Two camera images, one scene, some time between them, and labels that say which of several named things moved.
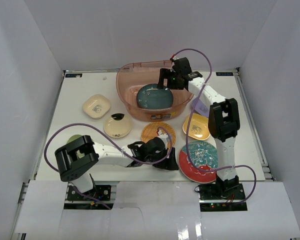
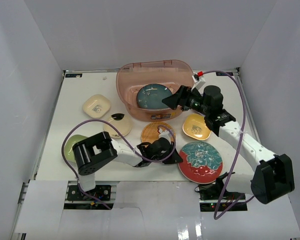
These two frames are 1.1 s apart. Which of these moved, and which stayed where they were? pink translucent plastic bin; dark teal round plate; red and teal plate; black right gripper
Moved: black right gripper
Stayed: pink translucent plastic bin; red and teal plate; dark teal round plate
